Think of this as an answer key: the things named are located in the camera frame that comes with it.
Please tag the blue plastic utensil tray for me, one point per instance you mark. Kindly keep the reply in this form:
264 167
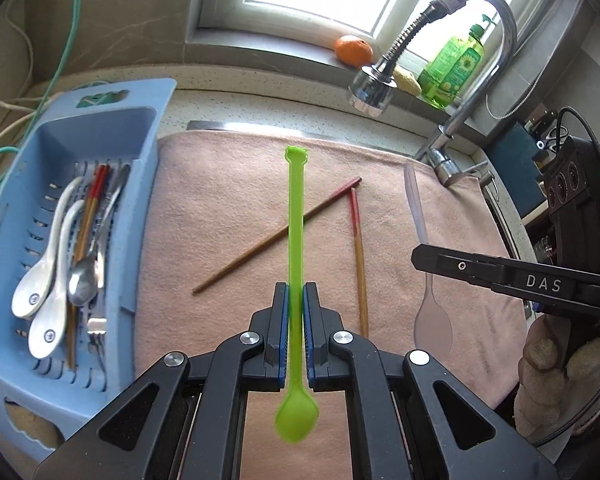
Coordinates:
145 160

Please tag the clear plastic spoon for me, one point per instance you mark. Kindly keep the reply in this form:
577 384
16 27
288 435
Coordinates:
432 325

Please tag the chrome kitchen faucet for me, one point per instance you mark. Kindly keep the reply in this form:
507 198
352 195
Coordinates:
450 170

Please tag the white ceramic spoon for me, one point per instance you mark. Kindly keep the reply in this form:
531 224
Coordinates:
47 332
30 295

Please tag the dark teal box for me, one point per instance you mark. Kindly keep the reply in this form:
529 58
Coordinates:
515 160

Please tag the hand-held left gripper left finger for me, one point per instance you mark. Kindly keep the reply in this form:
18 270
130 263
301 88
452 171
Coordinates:
281 330

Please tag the orange fruit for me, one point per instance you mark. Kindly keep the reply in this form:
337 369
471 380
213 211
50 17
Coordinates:
352 50

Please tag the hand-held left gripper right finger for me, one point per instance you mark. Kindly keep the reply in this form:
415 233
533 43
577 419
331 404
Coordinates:
307 335

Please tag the grey stone windowsill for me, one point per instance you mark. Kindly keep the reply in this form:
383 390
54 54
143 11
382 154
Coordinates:
260 55

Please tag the yellow sponge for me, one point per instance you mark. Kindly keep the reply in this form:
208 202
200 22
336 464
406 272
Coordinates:
410 82

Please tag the steel spoon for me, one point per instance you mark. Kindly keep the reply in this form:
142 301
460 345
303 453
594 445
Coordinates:
82 282

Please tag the chrome faucet spray head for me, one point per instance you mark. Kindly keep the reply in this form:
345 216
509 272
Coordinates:
372 90

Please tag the green plastic spoon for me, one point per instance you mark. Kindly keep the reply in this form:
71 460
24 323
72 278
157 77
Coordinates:
295 210

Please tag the person's right hand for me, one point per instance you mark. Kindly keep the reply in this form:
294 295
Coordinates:
540 360

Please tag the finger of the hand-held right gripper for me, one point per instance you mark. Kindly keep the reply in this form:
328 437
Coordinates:
455 262

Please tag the green dish soap bottle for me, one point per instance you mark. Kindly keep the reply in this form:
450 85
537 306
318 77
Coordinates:
450 65

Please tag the pink towel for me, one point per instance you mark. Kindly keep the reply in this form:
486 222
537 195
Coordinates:
220 200

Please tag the steel fork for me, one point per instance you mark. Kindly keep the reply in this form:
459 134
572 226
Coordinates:
96 327

